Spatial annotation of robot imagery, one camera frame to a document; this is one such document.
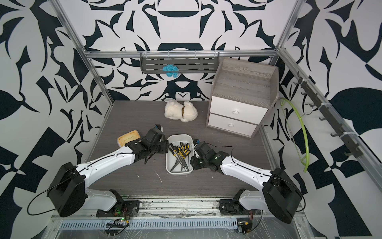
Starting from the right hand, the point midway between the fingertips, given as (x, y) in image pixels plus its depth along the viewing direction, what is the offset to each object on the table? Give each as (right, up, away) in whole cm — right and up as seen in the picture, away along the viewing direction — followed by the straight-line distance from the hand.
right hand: (191, 159), depth 83 cm
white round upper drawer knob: (+25, +26, 0) cm, 36 cm away
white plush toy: (-4, +27, +20) cm, 33 cm away
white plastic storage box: (-11, -5, +4) cm, 12 cm away
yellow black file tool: (-5, -3, +6) cm, 8 cm away
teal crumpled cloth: (-12, +53, +7) cm, 55 cm away
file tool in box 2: (-2, +3, +8) cm, 9 cm away
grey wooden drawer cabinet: (+27, +36, -2) cm, 45 cm away
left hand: (-15, +10, +2) cm, 18 cm away
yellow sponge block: (-43, +9, +11) cm, 45 cm away
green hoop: (+49, +6, -19) cm, 53 cm away
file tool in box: (-6, +4, +10) cm, 12 cm away
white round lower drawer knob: (+25, +18, +12) cm, 33 cm away
